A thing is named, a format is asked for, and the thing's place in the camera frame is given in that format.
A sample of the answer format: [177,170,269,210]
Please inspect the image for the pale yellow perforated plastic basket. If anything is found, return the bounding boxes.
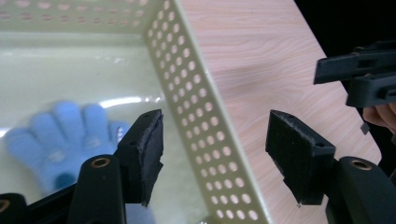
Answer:
[0,0,276,224]

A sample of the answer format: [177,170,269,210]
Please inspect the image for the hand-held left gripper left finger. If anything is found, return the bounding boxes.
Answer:
[113,108,164,208]

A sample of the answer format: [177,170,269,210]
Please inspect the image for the blue glove with dark spots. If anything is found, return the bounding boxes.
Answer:
[3,100,132,197]

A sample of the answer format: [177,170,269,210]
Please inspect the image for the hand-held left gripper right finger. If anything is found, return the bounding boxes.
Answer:
[264,109,337,207]

